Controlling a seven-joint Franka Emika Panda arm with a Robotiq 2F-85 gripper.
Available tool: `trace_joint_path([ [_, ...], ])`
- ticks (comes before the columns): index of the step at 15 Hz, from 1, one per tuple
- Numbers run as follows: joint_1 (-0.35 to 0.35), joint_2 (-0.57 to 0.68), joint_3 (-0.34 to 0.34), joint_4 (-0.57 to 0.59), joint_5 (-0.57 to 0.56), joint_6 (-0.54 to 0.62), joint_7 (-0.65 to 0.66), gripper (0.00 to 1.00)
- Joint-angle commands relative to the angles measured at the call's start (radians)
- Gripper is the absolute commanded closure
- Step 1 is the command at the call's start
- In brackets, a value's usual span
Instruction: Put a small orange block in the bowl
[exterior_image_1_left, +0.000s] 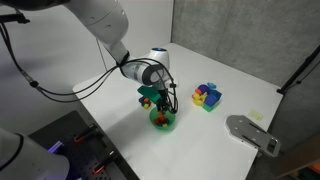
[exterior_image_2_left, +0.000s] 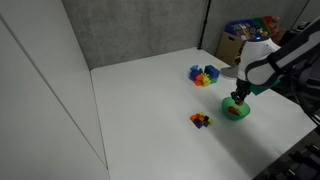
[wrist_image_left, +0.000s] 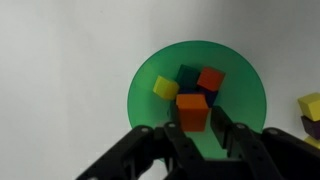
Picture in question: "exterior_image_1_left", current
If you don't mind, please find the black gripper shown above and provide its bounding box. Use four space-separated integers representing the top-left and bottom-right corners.
155 87 169 115

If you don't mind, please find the green plastic bowl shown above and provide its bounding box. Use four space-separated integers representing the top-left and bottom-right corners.
149 105 177 134

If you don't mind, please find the yellow toy piece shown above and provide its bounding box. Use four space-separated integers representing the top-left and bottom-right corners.
191 93 208 107

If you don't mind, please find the purple toy ball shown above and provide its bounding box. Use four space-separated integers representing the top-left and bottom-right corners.
197 83 211 95

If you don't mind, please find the green toy box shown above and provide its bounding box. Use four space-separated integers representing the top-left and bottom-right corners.
201 102 219 113

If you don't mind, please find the blue toy box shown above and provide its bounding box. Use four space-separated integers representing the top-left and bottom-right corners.
203 89 223 108

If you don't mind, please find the light blue toy piece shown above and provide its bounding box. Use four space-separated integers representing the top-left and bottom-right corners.
206 81 218 91

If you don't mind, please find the black orange clamp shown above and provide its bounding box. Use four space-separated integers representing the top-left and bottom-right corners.
73 123 99 144
92 151 118 175

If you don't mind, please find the grey metal mounting plate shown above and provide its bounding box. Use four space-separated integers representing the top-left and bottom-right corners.
226 114 282 159

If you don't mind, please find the black perforated base board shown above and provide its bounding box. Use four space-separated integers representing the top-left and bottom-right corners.
28 110 141 180

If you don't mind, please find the pale yellow sticker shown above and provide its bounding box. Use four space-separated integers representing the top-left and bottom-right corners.
248 111 265 122

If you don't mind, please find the black tripod stand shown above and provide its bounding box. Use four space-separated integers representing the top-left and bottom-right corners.
276 44 320 95

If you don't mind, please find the brown wooden shelf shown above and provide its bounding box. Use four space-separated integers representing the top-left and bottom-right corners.
263 133 320 180

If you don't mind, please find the black mounting bar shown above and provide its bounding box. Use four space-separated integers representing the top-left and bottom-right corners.
0 13 32 25

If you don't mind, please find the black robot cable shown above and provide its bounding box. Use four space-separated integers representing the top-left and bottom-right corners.
0 23 179 114
41 58 178 114

